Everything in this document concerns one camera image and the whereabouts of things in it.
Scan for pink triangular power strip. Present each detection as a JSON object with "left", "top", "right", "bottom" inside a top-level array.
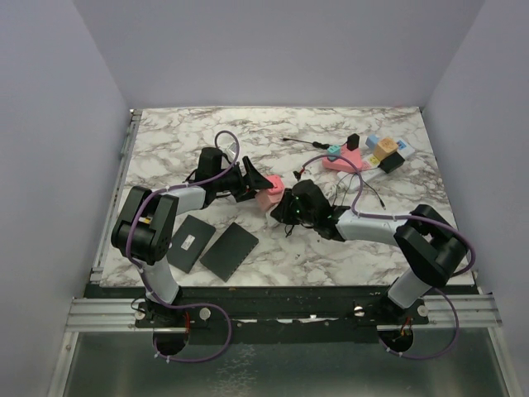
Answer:
[{"left": 322, "top": 148, "right": 363, "bottom": 173}]

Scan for right black flat box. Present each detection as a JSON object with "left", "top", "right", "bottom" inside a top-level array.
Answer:
[{"left": 200, "top": 223, "right": 259, "bottom": 281}]

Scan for purple cable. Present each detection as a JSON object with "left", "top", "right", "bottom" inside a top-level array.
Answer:
[
  {"left": 293, "top": 155, "right": 476, "bottom": 361},
  {"left": 123, "top": 130, "right": 243, "bottom": 365}
]

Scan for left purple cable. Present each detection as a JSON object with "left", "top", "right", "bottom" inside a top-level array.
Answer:
[{"left": 123, "top": 130, "right": 243, "bottom": 365}]

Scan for teal charger plug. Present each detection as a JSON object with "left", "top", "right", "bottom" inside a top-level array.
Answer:
[{"left": 326, "top": 145, "right": 341, "bottom": 162}]

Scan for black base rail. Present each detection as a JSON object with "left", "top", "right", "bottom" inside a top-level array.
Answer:
[{"left": 67, "top": 285, "right": 494, "bottom": 346}]

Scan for thin black cable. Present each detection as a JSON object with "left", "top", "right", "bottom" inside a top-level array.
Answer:
[{"left": 283, "top": 171, "right": 388, "bottom": 240}]

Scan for white power strip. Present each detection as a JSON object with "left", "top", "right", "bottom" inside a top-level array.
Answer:
[{"left": 337, "top": 140, "right": 415, "bottom": 193}]

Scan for left black flat box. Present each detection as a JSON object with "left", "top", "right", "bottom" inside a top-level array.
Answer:
[{"left": 165, "top": 215, "right": 216, "bottom": 274}]

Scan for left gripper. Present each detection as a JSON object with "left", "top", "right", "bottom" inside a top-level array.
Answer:
[{"left": 212, "top": 156, "right": 271, "bottom": 202}]

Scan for black screwdriver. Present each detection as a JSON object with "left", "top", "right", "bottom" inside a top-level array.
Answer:
[{"left": 282, "top": 137, "right": 330, "bottom": 151}]

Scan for orange tan plug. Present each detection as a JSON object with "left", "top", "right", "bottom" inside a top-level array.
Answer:
[{"left": 373, "top": 137, "right": 398, "bottom": 161}]

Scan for black flat box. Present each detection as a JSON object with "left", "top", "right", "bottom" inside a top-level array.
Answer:
[
  {"left": 165, "top": 215, "right": 216, "bottom": 274},
  {"left": 200, "top": 223, "right": 259, "bottom": 281}
]

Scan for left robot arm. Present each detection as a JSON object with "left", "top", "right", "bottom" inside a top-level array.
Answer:
[{"left": 111, "top": 147, "right": 274, "bottom": 327}]

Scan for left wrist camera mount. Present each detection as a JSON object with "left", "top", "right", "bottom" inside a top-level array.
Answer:
[{"left": 224, "top": 142, "right": 239, "bottom": 163}]

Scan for small black charger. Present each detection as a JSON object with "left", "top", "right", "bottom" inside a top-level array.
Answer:
[{"left": 346, "top": 133, "right": 360, "bottom": 151}]

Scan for pink square plug adapter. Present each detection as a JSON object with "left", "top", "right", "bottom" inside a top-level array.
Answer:
[{"left": 266, "top": 175, "right": 284, "bottom": 195}]

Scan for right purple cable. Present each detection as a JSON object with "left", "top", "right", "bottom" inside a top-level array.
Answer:
[{"left": 293, "top": 155, "right": 476, "bottom": 361}]

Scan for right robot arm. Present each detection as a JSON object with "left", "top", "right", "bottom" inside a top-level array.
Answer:
[{"left": 270, "top": 179, "right": 475, "bottom": 323}]

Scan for large black adapter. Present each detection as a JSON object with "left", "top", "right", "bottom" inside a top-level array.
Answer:
[{"left": 379, "top": 151, "right": 405, "bottom": 174}]

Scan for light blue plug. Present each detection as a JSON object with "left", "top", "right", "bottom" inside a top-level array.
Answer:
[{"left": 365, "top": 134, "right": 380, "bottom": 151}]

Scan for pink cube socket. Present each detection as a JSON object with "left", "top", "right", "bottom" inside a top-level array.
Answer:
[{"left": 255, "top": 189, "right": 284, "bottom": 213}]

